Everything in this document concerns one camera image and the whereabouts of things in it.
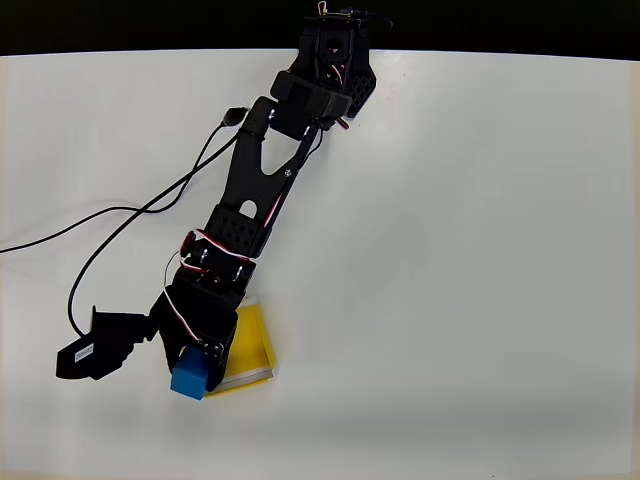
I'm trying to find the blue rectangular block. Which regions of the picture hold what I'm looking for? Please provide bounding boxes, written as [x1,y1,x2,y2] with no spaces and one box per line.
[169,344,211,403]

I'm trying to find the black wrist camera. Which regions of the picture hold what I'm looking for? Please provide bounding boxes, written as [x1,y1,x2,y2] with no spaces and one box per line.
[54,304,162,382]

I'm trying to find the black camera cable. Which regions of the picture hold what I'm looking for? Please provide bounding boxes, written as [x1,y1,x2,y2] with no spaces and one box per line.
[67,105,251,336]

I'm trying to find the yellow open box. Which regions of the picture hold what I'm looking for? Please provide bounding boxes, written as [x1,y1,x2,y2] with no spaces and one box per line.
[203,294,279,400]

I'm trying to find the red white servo wire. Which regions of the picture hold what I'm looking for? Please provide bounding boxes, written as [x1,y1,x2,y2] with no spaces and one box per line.
[163,228,251,348]

